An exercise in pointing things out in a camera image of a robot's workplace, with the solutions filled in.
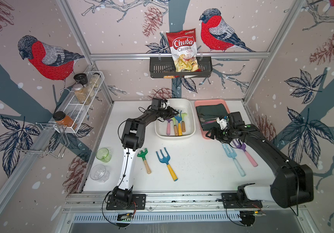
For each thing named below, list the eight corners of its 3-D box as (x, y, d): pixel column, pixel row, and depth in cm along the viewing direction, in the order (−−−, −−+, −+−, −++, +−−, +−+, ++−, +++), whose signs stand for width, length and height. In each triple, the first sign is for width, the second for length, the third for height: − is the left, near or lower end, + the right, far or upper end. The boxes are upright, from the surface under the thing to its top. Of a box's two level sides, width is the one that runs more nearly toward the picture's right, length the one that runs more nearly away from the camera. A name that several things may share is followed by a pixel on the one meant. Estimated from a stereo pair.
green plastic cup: (97, 162, 89) (92, 158, 84) (100, 152, 93) (96, 147, 88) (110, 162, 89) (107, 158, 84) (113, 152, 93) (110, 147, 88)
